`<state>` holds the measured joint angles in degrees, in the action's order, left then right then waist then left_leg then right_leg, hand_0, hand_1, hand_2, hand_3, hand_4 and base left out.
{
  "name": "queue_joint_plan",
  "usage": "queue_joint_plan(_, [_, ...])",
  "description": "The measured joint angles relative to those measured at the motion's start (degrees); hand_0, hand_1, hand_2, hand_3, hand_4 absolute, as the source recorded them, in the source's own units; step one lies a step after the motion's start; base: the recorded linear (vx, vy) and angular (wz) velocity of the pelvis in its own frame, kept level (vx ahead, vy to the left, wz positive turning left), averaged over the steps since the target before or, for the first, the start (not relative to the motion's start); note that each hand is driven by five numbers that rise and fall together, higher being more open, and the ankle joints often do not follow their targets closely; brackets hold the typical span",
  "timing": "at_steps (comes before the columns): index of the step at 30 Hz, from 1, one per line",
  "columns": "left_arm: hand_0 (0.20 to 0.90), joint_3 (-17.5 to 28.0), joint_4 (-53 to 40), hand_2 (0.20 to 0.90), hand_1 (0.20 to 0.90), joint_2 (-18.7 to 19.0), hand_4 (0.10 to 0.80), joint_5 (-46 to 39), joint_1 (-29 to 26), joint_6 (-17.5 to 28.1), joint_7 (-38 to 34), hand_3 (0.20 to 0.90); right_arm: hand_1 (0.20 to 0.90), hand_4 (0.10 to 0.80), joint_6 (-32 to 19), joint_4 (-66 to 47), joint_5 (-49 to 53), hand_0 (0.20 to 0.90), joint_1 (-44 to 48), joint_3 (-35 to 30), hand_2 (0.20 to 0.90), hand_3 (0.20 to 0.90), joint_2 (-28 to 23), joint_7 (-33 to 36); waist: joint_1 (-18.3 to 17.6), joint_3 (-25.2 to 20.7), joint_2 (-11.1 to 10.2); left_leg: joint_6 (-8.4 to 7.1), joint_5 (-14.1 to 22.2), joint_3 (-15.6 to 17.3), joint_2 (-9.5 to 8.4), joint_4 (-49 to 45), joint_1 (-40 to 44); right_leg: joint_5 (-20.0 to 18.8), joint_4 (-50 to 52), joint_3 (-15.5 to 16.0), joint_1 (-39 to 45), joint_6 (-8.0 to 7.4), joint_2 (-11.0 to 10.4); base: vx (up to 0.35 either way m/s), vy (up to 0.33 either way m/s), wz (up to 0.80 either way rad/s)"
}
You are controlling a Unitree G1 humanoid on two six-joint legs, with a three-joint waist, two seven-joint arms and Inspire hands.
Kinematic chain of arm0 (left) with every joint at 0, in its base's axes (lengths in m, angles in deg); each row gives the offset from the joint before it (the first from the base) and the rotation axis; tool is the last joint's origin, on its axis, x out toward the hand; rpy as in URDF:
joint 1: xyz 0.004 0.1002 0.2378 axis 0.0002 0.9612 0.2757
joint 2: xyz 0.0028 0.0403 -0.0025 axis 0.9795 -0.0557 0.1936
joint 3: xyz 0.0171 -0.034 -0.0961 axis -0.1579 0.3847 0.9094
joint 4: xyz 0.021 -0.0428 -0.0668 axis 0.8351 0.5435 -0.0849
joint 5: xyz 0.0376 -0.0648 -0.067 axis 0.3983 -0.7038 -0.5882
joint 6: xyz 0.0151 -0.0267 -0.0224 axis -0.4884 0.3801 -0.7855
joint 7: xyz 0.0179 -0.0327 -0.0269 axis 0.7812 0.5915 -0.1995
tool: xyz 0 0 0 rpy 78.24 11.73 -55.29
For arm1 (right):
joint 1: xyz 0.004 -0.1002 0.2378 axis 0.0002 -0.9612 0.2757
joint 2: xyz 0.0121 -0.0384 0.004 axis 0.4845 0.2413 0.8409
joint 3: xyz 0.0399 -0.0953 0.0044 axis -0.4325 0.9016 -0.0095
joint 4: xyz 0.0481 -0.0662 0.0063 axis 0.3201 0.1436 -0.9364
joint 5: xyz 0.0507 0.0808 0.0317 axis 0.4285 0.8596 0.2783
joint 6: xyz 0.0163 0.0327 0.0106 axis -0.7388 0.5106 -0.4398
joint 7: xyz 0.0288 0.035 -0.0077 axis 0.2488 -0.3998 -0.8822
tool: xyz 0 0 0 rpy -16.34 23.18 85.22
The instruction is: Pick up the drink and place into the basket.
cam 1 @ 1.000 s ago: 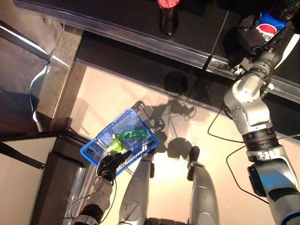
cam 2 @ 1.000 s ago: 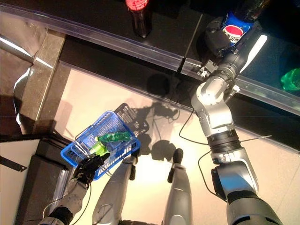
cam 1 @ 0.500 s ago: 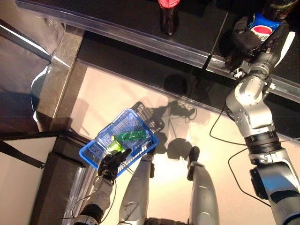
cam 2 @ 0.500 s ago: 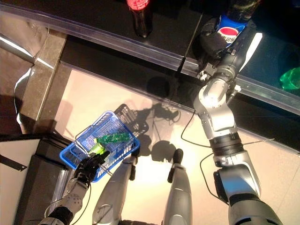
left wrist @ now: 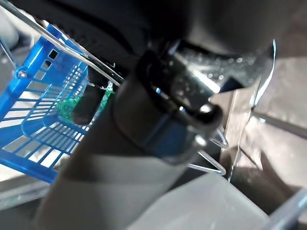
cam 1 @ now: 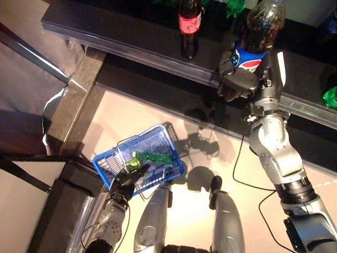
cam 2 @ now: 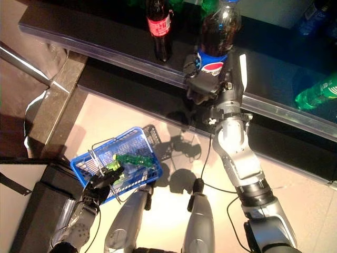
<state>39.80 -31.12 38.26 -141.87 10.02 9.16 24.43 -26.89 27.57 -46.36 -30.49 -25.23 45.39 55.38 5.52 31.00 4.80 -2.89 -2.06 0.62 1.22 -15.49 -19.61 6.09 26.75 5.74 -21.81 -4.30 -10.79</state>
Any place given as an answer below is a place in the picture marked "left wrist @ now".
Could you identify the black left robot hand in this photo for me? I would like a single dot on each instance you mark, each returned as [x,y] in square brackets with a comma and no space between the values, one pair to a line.
[148,115]

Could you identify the green Sprite bottle yellow cap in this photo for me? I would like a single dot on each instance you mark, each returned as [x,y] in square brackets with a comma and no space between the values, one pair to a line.
[66,107]

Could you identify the blue plastic shopping basket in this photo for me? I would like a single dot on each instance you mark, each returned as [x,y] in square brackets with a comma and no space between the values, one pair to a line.
[14,91]

